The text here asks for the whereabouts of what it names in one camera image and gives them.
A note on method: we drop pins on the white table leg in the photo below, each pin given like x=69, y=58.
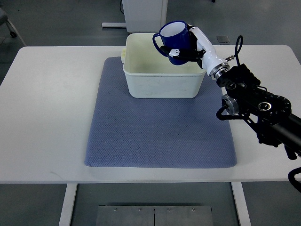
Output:
x=240, y=203
x=68, y=204

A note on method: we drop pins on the office chair with caster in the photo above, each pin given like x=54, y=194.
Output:
x=4, y=19

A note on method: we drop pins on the blue enamel mug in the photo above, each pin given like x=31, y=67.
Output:
x=174, y=35

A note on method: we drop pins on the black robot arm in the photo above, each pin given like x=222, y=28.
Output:
x=269, y=116

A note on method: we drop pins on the cream plastic storage box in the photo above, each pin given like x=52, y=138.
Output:
x=151, y=75

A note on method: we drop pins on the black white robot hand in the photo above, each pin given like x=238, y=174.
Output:
x=202, y=52

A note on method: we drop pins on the grey floor socket plate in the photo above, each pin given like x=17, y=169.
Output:
x=223, y=39

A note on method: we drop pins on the metal floor plate with screws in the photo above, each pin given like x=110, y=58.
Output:
x=154, y=216

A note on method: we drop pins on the left white table leg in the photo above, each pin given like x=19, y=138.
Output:
x=68, y=204

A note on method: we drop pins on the blue-grey textured cloth mat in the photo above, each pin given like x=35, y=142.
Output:
x=157, y=133

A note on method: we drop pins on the white cabinet with base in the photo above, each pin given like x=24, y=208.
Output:
x=141, y=16

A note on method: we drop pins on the right white table leg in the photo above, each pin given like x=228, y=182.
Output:
x=240, y=203

